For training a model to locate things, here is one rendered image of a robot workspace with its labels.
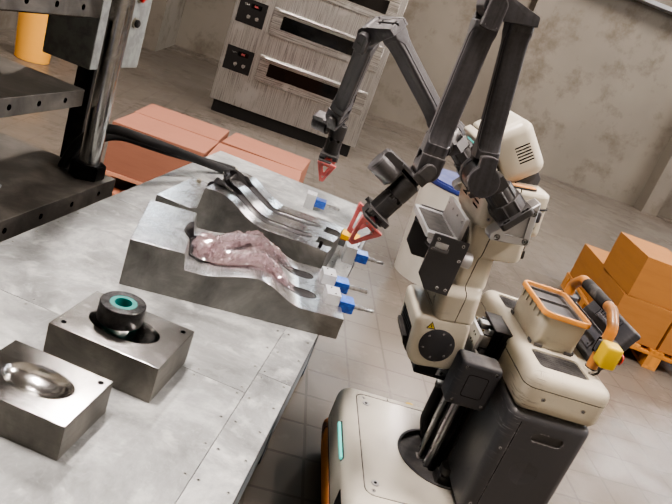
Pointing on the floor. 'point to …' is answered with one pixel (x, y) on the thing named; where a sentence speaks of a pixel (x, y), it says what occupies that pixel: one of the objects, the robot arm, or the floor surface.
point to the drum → (31, 38)
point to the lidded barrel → (436, 194)
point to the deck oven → (296, 63)
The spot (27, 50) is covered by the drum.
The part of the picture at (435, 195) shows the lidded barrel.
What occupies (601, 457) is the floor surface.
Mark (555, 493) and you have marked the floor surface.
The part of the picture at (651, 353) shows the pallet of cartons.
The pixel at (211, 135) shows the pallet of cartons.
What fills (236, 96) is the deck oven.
